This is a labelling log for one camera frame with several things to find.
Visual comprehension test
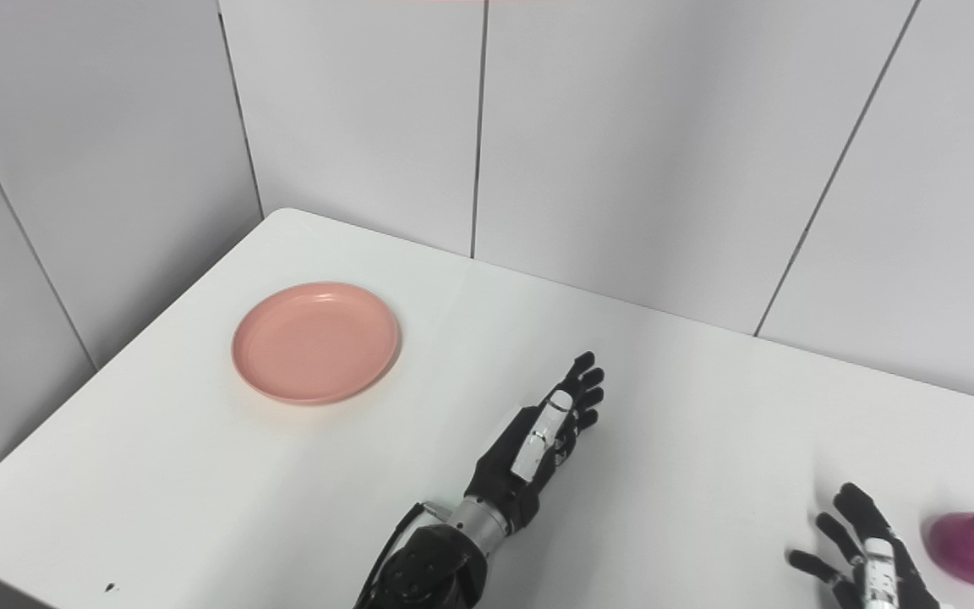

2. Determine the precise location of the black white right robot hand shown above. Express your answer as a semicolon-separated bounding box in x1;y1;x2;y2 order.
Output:
785;483;943;609

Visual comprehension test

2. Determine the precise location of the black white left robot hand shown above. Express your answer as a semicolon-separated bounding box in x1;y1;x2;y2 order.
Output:
464;351;605;535

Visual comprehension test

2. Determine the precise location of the pink round plate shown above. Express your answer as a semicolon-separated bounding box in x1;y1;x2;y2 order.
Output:
231;282;402;406

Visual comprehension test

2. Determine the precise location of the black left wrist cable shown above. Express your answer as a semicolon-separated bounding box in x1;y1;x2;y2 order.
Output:
354;502;454;609

